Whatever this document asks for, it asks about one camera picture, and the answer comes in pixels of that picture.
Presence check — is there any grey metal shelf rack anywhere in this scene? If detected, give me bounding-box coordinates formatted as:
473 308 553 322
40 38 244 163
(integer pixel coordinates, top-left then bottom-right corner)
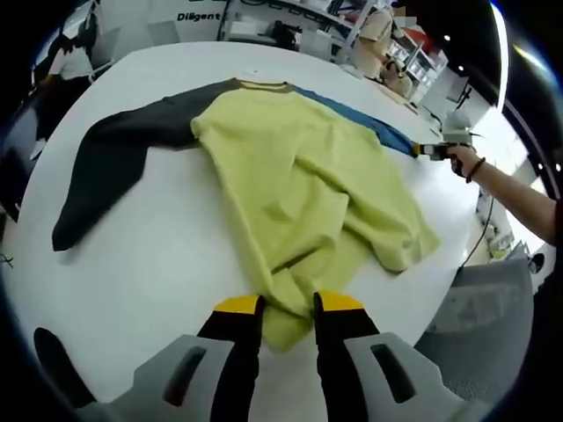
217 0 366 62

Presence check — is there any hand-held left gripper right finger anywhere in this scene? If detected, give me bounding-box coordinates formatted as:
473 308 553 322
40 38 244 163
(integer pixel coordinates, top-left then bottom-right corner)
312 289 489 422

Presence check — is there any grey white office chair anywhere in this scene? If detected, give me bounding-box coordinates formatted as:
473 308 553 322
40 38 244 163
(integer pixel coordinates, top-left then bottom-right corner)
90 27 123 75

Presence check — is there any grey mesh chair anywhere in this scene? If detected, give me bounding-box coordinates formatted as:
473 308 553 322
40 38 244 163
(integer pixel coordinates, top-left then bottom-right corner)
413 257 555 405

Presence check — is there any white shelf rack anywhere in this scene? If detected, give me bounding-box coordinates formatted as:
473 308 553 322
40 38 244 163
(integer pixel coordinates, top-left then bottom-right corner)
386 25 450 103

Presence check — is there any yellow grey blue garment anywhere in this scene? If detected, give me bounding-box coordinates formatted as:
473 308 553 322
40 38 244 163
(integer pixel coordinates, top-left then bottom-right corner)
51 76 442 354

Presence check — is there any black tripod stand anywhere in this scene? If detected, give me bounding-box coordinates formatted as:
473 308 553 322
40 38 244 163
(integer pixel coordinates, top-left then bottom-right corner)
448 84 475 112

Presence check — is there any dark bead bracelet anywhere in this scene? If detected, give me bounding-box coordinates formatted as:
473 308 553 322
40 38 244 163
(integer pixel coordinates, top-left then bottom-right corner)
464 156 487 184

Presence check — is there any person's right hand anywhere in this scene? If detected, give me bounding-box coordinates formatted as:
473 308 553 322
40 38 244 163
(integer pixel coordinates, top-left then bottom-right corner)
445 143 481 179

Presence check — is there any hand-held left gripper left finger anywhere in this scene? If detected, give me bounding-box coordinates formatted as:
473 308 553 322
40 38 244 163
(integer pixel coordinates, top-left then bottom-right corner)
83 295 267 422

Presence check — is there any thin black cable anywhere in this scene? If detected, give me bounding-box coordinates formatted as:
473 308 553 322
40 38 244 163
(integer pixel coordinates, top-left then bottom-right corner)
457 188 496 267

